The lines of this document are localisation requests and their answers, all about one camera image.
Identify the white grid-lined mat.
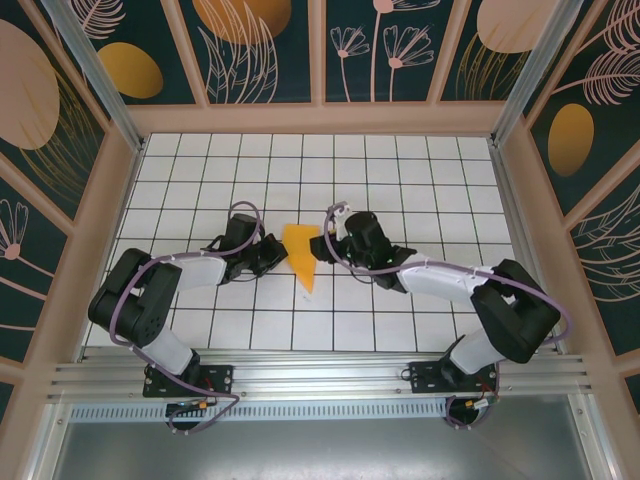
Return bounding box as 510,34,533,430
79,132,540,354

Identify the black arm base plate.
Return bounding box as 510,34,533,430
408,360,499,396
143,363,236,399

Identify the aluminium mounting rail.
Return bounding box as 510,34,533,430
47,348,596,401

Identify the yellow paper sheet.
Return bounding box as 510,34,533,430
282,223,321,295

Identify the aluminium corner post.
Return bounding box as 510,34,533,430
39,0,147,154
489,0,599,147

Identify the purple cable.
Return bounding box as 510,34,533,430
324,202,574,432
107,200,266,437

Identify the perforated metal cable tray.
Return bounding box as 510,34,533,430
69,402,451,424

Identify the aluminium side rail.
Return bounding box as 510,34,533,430
488,142,561,357

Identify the grey metal panel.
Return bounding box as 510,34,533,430
44,418,601,480

